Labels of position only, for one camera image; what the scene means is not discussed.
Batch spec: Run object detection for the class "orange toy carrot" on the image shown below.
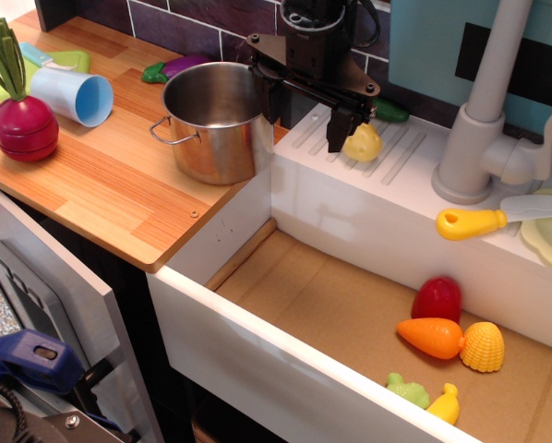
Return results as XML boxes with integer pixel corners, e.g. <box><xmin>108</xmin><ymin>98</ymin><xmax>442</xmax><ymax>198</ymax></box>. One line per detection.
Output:
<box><xmin>396</xmin><ymin>317</ymin><xmax>465</xmax><ymax>360</ymax></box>

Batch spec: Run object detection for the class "yellow toy squash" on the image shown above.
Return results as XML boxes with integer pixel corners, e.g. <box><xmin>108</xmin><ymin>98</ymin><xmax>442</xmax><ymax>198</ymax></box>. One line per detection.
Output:
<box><xmin>426</xmin><ymin>383</ymin><xmax>461</xmax><ymax>425</ymax></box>

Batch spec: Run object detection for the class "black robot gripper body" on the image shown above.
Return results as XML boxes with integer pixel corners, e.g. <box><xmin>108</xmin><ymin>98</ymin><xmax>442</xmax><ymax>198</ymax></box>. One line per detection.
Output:
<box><xmin>246</xmin><ymin>33</ymin><xmax>380</xmax><ymax>109</ymax></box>

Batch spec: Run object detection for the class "blue clamp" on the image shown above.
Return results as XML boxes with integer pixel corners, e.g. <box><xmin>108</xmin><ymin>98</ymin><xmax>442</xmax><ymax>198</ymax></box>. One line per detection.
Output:
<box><xmin>0</xmin><ymin>329</ymin><xmax>84</xmax><ymax>395</ymax></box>

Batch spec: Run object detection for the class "green toy broccoli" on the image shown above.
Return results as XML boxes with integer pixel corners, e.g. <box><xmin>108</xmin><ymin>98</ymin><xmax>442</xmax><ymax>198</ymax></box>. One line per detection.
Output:
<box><xmin>386</xmin><ymin>372</ymin><xmax>431</xmax><ymax>409</ymax></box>

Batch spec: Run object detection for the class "teal handled toy knife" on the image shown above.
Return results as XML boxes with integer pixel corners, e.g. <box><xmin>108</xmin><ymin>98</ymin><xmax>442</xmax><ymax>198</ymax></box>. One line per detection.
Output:
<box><xmin>19</xmin><ymin>42</ymin><xmax>76</xmax><ymax>71</ymax></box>

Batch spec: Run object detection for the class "green toy cucumber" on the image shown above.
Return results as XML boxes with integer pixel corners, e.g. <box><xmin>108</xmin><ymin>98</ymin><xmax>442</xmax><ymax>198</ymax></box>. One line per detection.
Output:
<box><xmin>374</xmin><ymin>97</ymin><xmax>410</xmax><ymax>123</ymax></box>

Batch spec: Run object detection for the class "yellow handled toy knife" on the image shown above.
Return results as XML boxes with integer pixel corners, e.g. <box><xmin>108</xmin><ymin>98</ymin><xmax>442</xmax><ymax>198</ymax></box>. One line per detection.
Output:
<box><xmin>436</xmin><ymin>194</ymin><xmax>552</xmax><ymax>241</ymax></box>

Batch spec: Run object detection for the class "grey oven door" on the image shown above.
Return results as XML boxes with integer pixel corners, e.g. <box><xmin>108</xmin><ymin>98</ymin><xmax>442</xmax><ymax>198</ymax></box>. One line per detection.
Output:
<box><xmin>0</xmin><ymin>191</ymin><xmax>163</xmax><ymax>442</ymax></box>

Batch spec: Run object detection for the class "purple toy eggplant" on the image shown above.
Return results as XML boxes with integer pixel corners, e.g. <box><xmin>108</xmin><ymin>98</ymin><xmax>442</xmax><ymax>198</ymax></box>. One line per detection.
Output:
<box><xmin>141</xmin><ymin>54</ymin><xmax>210</xmax><ymax>84</ymax></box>

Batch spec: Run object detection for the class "light blue plastic cup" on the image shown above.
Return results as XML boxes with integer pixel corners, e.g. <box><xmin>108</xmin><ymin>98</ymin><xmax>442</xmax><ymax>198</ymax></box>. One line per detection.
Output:
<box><xmin>30</xmin><ymin>67</ymin><xmax>114</xmax><ymax>127</ymax></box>

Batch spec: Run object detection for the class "yellow toy corn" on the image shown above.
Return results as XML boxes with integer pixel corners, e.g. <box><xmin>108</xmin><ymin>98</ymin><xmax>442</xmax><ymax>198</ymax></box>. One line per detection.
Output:
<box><xmin>460</xmin><ymin>322</ymin><xmax>505</xmax><ymax>373</ymax></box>

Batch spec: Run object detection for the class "red toy radish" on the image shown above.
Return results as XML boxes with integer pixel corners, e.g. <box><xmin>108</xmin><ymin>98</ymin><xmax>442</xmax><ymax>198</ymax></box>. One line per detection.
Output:
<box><xmin>0</xmin><ymin>18</ymin><xmax>59</xmax><ymax>162</ymax></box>

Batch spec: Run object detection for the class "black cable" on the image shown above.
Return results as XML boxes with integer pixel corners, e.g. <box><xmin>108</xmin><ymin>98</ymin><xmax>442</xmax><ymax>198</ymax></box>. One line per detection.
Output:
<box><xmin>0</xmin><ymin>374</ymin><xmax>29</xmax><ymax>443</ymax></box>

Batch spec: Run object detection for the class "red toy pepper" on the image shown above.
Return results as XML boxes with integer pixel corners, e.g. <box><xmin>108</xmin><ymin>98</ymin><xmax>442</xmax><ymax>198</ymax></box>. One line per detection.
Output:
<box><xmin>411</xmin><ymin>276</ymin><xmax>462</xmax><ymax>323</ymax></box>

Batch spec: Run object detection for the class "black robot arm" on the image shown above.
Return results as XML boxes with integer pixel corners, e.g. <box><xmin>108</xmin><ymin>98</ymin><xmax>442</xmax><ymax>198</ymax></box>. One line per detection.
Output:
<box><xmin>246</xmin><ymin>1</ymin><xmax>380</xmax><ymax>152</ymax></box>

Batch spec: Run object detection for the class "grey toy faucet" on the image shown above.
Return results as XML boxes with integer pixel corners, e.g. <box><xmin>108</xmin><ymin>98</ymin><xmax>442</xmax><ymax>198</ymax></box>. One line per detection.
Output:
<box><xmin>431</xmin><ymin>1</ymin><xmax>552</xmax><ymax>205</ymax></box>

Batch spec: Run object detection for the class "stainless steel pot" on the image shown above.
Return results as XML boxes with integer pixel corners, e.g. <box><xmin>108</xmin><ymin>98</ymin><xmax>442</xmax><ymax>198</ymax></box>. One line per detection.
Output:
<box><xmin>150</xmin><ymin>62</ymin><xmax>273</xmax><ymax>186</ymax></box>

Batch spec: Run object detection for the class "green plastic cutting board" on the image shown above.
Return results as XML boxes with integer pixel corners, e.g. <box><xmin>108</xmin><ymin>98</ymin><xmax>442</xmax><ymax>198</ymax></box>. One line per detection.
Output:
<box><xmin>0</xmin><ymin>50</ymin><xmax>91</xmax><ymax>102</ymax></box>

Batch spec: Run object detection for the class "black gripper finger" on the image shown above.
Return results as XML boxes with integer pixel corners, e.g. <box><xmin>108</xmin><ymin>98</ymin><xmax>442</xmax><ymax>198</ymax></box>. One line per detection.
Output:
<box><xmin>254</xmin><ymin>73</ymin><xmax>286</xmax><ymax>125</ymax></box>
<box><xmin>326</xmin><ymin>105</ymin><xmax>372</xmax><ymax>153</ymax></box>

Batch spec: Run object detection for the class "white toy sink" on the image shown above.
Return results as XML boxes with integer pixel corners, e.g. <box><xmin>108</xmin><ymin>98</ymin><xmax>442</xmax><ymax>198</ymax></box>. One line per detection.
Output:
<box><xmin>149</xmin><ymin>106</ymin><xmax>552</xmax><ymax>442</ymax></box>

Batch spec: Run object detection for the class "yellow toy potato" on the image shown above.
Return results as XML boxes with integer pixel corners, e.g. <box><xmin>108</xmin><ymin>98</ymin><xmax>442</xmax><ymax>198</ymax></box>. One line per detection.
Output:
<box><xmin>342</xmin><ymin>123</ymin><xmax>382</xmax><ymax>162</ymax></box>

